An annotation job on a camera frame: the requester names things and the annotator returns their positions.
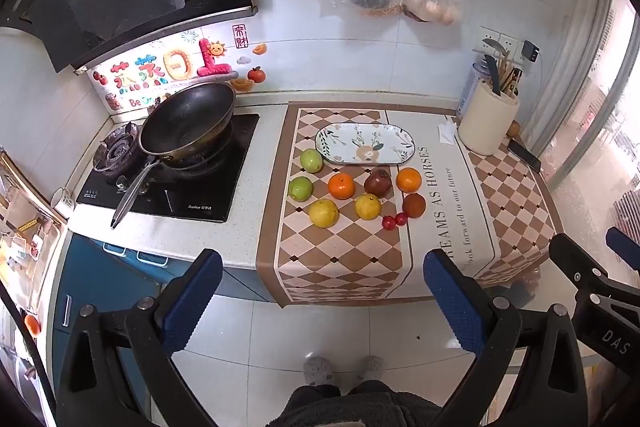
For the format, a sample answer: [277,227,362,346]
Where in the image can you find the dark orange fruit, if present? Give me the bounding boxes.
[402,193,426,219]

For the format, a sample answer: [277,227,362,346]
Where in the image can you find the red cherry tomato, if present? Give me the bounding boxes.
[382,216,396,231]
[395,212,408,227]

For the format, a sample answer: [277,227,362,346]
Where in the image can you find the bright orange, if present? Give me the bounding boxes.
[396,167,422,194]

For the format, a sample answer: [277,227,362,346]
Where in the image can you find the green fruit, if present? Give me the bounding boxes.
[288,176,314,202]
[299,148,323,173]

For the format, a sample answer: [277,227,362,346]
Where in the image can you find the yellow lemon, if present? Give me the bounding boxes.
[308,198,340,229]
[355,193,382,221]

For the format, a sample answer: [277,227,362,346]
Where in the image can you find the dark red pomegranate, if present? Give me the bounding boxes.
[363,169,393,198]

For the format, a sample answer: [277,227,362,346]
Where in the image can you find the orange tangerine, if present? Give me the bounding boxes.
[328,172,356,200]

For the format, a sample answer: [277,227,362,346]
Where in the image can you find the blue cabinet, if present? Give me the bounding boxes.
[52,233,274,413]

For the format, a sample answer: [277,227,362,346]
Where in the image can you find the black smartphone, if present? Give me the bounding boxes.
[508,139,541,173]

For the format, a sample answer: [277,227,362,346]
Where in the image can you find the cream utensil holder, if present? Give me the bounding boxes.
[458,81,520,155]

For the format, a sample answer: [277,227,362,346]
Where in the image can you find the person legs and slippers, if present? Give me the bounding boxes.
[270,355,440,427]

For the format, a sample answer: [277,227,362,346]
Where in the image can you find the white folded tissue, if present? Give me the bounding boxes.
[437,118,457,145]

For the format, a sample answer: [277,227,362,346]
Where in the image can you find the black wok pan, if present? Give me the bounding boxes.
[111,81,235,228]

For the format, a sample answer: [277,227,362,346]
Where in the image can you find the black power adapter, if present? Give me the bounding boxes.
[521,40,539,63]

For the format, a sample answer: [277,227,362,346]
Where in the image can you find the white spray can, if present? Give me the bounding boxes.
[456,58,490,119]

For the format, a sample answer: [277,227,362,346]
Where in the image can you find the dark green spatula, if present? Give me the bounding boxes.
[484,54,501,96]

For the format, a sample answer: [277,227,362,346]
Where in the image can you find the checkered brown table mat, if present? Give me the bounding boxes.
[256,104,562,306]

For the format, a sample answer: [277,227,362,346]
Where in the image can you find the oval floral ceramic plate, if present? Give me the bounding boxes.
[314,122,416,166]

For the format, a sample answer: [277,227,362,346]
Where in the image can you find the colourful wall stickers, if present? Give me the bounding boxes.
[88,23,267,115]

